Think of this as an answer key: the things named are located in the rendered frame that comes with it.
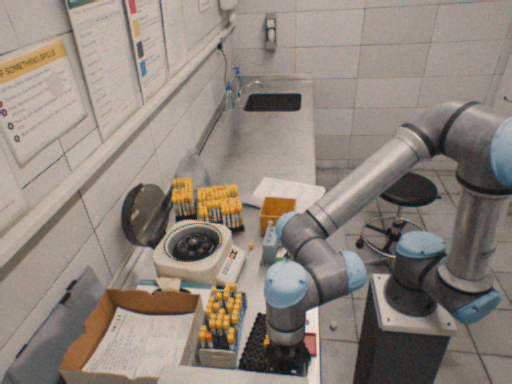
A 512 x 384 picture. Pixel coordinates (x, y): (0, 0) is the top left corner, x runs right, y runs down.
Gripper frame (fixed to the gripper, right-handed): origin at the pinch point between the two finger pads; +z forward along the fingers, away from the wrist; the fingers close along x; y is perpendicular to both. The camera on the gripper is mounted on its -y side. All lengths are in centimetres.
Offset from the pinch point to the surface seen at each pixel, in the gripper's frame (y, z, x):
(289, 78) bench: -268, 11, -12
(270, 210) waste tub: -75, 9, -11
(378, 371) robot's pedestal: -25, 35, 28
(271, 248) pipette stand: -46.4, 3.8, -7.8
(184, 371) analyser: 10.6, -17.6, -18.2
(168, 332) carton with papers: -13.1, 6.3, -33.9
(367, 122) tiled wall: -269, 52, 58
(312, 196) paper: -89, 11, 7
